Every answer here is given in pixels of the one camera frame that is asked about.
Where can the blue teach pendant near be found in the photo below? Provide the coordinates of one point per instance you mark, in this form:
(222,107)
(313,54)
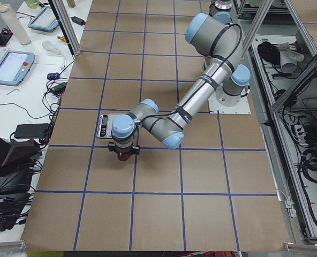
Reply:
(14,66)

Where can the red yellow mango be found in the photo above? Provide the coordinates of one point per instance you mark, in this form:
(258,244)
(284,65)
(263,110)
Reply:
(123,156)

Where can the cardboard tube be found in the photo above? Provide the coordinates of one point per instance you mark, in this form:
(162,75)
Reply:
(10,18)

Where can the blue teach pendant far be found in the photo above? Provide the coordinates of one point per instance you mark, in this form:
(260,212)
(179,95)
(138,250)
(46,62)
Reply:
(44,21)

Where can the blue teach pendant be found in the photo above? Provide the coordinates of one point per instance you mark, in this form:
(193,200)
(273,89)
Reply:
(14,66)
(44,21)

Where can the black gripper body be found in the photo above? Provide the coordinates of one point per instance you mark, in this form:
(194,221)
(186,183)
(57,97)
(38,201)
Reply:
(123,151)

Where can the aluminium frame post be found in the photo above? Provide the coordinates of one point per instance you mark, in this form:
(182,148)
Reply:
(64,22)

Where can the black power adapter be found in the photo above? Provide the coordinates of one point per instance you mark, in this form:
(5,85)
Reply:
(78,21)

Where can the grey cloth bundle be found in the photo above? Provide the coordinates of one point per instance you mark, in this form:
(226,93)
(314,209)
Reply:
(289,58)

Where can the clear light bulb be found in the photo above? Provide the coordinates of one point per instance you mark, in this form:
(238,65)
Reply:
(48,46)

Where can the silver digital kitchen scale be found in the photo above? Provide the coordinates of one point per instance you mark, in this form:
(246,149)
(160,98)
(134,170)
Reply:
(105,126)

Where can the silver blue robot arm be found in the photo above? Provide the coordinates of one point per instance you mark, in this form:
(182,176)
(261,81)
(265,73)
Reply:
(219,41)

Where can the black flat power brick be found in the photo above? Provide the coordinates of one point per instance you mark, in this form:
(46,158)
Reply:
(31,131)

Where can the small blue box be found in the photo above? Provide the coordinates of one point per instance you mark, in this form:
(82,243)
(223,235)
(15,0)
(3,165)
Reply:
(53,76)

